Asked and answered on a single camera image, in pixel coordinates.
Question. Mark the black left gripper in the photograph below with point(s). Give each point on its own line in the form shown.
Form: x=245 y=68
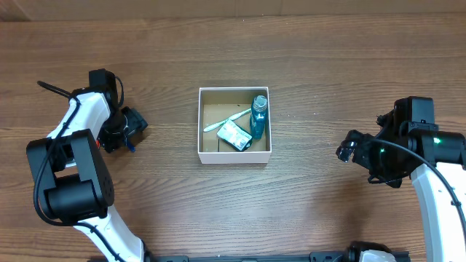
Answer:
x=135 y=121

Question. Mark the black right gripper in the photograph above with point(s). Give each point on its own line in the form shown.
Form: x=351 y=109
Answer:
x=359 y=149

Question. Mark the green white soap packet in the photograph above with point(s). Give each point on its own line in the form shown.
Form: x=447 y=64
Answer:
x=235 y=136

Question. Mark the blue mouthwash bottle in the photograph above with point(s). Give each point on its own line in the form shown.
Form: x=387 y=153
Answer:
x=258 y=116

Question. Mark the green white toothbrush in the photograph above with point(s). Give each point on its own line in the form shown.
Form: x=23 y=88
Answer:
x=232 y=118

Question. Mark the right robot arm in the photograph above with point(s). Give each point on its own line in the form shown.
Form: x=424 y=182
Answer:
x=411 y=145

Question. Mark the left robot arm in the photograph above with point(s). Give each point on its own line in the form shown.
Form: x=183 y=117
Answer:
x=72 y=184

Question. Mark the blue disposable razor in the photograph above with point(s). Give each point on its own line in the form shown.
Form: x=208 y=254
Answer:
x=130 y=146

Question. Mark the white cardboard box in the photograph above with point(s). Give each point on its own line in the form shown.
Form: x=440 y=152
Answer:
x=219 y=103

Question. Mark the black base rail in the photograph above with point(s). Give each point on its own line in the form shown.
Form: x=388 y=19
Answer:
x=322 y=256

